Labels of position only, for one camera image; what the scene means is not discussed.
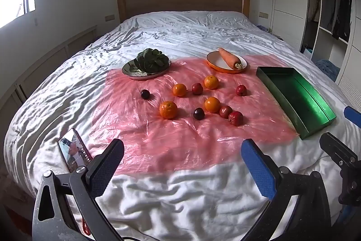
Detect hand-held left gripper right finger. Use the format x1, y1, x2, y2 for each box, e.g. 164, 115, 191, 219
241, 139, 332, 241

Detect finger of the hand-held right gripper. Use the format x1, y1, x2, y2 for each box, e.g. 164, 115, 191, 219
343, 106, 361, 129
319, 132, 361, 206

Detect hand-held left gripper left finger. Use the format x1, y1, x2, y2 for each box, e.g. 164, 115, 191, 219
32, 138, 125, 241

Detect green metal tray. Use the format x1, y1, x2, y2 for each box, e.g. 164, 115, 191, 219
256, 66, 337, 140

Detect orange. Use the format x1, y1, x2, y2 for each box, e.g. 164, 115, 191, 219
173, 83, 188, 97
204, 97, 221, 113
204, 75, 220, 90
159, 101, 178, 120

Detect smartphone in red case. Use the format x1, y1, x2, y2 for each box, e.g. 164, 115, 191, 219
58, 128, 93, 173

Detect blue knitted cloth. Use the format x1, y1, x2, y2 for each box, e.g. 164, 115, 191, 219
314, 59, 340, 82

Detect pink plastic sheet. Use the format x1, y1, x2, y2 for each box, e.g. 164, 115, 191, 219
90, 54, 299, 174

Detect patterned grey plate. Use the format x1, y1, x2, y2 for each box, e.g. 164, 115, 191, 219
122, 59, 171, 80

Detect dark hanging clothes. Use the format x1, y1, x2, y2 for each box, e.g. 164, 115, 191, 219
320, 0, 353, 41

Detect carrot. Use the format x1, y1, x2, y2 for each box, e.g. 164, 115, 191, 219
217, 47, 243, 70

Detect white plate with orange rim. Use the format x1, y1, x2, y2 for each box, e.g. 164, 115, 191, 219
206, 51, 248, 74

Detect dark green bok choy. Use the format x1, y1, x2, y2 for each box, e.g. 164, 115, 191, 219
135, 48, 169, 72

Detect red lanyard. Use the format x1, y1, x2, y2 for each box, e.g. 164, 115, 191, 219
81, 217, 91, 236

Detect beige wall cabinet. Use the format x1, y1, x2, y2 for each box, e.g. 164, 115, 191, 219
0, 25, 98, 117

